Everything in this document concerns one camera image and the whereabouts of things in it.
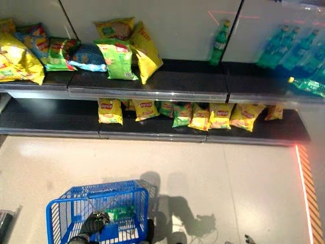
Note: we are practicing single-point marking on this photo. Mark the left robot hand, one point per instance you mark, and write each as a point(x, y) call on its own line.
point(92, 223)

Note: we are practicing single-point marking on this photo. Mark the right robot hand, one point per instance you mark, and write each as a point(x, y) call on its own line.
point(249, 240)

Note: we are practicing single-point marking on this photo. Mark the blue plastic shopping basket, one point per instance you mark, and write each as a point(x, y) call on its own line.
point(76, 198)

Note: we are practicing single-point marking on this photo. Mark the green bottle in basket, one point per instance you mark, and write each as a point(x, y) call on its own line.
point(119, 213)

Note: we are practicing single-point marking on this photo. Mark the yellow black floor tape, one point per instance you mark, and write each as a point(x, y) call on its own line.
point(311, 193)

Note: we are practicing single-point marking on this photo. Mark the dark grey object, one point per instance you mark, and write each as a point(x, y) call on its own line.
point(6, 226)

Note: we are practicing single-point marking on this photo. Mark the black lower shelf board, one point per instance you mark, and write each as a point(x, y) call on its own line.
point(63, 119)

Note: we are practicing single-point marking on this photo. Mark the black shelf board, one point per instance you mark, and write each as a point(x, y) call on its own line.
point(182, 81)
point(63, 119)

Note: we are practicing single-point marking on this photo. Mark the light green chip bag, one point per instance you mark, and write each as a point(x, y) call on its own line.
point(119, 61)

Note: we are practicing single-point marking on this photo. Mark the green soda bottle yellow cap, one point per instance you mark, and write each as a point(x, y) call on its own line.
point(308, 86)
point(219, 45)

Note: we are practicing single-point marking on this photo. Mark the blue chip bag puffed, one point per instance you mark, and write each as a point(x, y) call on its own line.
point(87, 57)

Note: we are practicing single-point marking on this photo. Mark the black upper shelf board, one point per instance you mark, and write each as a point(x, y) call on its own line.
point(182, 81)

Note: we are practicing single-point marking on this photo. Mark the green and red chip bag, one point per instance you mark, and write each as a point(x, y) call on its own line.
point(58, 54)

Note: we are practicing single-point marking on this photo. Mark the large yellow chip bag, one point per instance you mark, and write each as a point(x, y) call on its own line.
point(17, 63)

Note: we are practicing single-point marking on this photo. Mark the tall yellow chip bag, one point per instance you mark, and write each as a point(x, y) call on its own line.
point(147, 53)

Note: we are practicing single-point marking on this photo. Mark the blue chip bag upright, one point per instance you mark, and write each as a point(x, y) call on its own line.
point(35, 42)

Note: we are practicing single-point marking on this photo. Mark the yellow chip bag green label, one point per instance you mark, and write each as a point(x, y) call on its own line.
point(115, 28)

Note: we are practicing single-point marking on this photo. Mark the black shelf upright strip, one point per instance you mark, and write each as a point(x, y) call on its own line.
point(69, 20)
point(235, 28)

